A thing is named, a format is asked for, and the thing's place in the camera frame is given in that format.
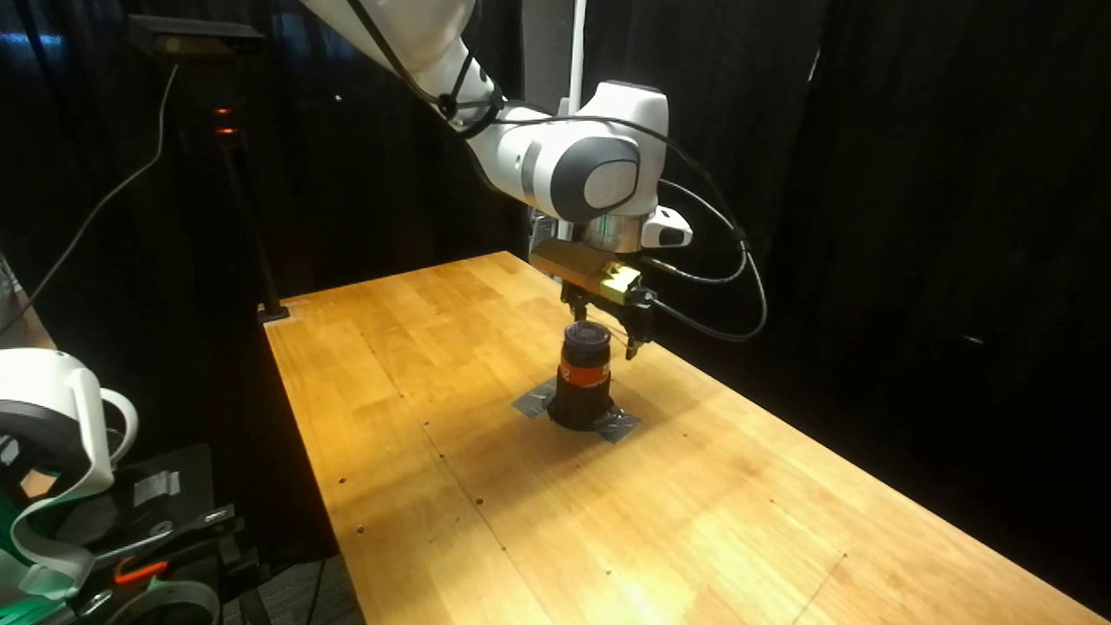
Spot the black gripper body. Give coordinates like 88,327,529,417
559,274,637,327

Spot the white vertical pole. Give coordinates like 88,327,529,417
562,0,590,119

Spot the orange black spring clamp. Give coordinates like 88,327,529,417
113,555,176,590

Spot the white rounded device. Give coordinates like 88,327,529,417
0,344,141,502

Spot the teal white ribbon bundle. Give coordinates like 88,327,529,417
0,457,99,607

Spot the yellowish wrist camera box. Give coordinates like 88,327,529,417
529,237,645,311

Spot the grey base plate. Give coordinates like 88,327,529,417
512,377,645,448

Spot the black camera stand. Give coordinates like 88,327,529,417
207,101,297,327

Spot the black stereo camera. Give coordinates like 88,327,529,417
123,13,270,66

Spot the grey camera cable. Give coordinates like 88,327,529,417
21,60,184,319

